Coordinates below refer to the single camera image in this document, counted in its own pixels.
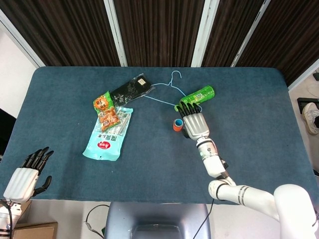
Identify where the right black-fingered robot hand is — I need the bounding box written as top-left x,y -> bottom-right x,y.
177,102 -> 210,142

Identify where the left black-fingered robot hand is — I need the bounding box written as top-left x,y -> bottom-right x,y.
2,146 -> 54,202

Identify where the green tea plastic bottle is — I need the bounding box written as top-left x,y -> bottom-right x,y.
174,85 -> 215,112

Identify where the brown cardboard box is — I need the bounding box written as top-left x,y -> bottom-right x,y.
13,221 -> 58,239

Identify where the dark blue table cloth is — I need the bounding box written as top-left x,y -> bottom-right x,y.
0,66 -> 319,206

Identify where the black plastic-wrapped package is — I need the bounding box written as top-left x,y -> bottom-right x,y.
109,73 -> 154,107

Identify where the orange snack bag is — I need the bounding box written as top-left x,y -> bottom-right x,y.
93,91 -> 120,132

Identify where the teal noodle packet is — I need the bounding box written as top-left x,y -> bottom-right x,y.
82,106 -> 134,162

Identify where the dark ribbed partition panel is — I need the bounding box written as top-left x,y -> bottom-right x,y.
113,0 -> 206,67
191,0 -> 271,67
235,0 -> 319,90
0,0 -> 128,67

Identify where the grey robot torso base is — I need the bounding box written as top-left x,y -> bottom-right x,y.
104,202 -> 212,239

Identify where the black floor stand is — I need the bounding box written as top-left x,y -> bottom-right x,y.
296,98 -> 319,115

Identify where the white sneaker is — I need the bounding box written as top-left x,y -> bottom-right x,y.
302,103 -> 319,136

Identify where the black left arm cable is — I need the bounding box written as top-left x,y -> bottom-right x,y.
0,201 -> 14,236

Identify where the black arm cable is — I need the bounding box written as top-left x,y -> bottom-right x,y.
0,201 -> 14,236
193,198 -> 215,239

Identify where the light blue wire hanger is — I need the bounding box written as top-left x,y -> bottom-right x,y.
143,70 -> 203,113

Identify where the black floor cable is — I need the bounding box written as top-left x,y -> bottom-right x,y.
86,204 -> 110,237

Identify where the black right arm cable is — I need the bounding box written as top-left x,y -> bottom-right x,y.
193,198 -> 215,239

